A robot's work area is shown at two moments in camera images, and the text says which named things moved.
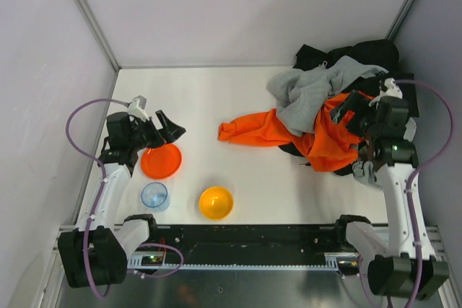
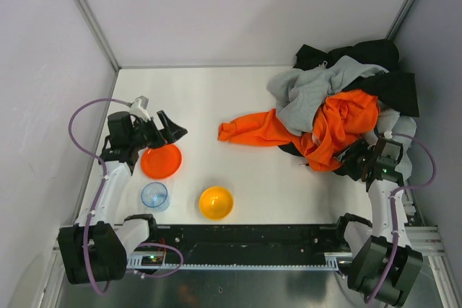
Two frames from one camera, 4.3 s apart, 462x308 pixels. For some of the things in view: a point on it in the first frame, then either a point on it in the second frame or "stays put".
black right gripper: [356, 120] -> [351, 159]
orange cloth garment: [328, 146] stays put
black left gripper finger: [164, 139] stays put
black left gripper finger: [170, 130] stays put
